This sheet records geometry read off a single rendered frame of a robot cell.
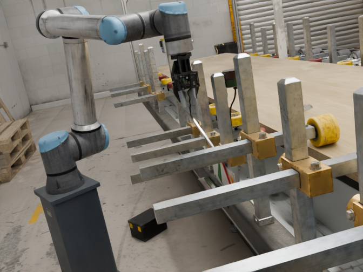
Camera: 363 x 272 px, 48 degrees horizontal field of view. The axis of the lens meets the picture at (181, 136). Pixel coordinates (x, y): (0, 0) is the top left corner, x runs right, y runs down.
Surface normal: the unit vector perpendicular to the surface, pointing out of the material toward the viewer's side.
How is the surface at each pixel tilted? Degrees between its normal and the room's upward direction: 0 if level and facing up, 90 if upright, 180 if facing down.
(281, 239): 0
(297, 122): 90
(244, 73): 90
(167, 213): 90
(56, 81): 90
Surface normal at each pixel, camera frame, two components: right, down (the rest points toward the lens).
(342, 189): -0.96, 0.22
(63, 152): 0.66, 0.08
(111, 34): -0.66, 0.33
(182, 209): 0.21, 0.23
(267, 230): -0.18, -0.95
